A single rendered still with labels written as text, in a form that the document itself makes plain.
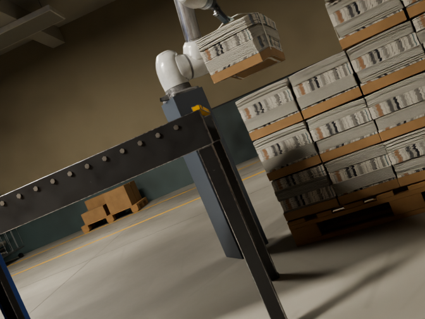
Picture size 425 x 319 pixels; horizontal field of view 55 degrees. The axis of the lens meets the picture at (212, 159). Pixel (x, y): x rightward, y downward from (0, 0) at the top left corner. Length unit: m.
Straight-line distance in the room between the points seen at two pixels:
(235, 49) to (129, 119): 7.09
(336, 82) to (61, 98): 8.01
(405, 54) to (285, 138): 0.65
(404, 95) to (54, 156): 8.37
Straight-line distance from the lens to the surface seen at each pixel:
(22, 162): 9.96
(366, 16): 2.03
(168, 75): 2.39
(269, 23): 2.26
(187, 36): 2.48
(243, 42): 2.01
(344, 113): 2.02
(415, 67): 2.02
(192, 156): 2.35
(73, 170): 1.44
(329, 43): 9.01
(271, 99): 2.07
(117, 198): 8.06
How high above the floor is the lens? 0.69
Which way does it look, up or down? 3 degrees down
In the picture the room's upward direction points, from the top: 23 degrees counter-clockwise
